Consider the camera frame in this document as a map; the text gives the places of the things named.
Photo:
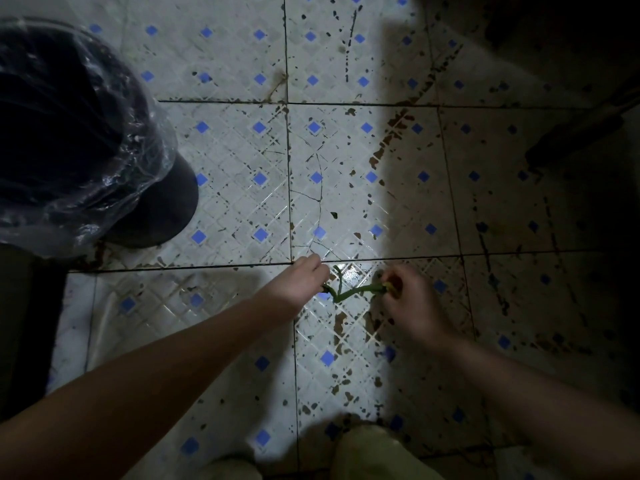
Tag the person's left forearm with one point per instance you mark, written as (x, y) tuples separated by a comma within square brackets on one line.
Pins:
[(100, 404)]

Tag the dark trash bin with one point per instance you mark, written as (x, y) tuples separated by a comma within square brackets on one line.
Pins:
[(160, 209)]

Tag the dark wooden stool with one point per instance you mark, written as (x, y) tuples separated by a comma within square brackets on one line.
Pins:
[(575, 133)]

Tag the long curved green stem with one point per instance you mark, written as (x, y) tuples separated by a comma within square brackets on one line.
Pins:
[(355, 292)]

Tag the dark brown cabinet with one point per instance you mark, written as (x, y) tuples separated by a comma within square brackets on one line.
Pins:
[(25, 334)]

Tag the clear bin liner bag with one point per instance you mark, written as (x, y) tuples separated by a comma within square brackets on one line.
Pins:
[(125, 159)]

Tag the person's left hand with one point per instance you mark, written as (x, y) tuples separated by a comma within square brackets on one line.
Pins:
[(300, 287)]

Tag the person's right hand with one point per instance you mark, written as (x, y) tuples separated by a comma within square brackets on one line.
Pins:
[(420, 309)]

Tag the person's right forearm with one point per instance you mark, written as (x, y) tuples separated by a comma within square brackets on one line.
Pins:
[(550, 404)]

